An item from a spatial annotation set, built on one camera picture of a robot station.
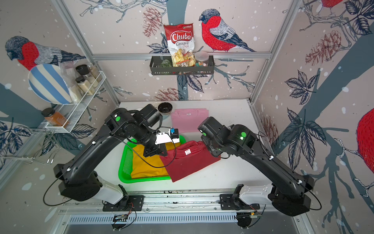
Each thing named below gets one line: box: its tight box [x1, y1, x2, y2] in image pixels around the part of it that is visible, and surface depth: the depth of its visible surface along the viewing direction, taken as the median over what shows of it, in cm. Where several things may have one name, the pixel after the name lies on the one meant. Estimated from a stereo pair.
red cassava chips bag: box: [163, 22, 196, 68], surface depth 83 cm
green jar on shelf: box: [159, 59, 172, 68], surface depth 92 cm
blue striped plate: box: [27, 63, 73, 105], surface depth 68 cm
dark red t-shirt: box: [159, 139, 222, 183], surface depth 65 cm
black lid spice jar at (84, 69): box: [75, 64, 99, 89], surface depth 81 cm
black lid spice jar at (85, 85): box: [75, 76, 96, 96], surface depth 78 cm
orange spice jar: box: [41, 107, 70, 129], surface depth 63 cm
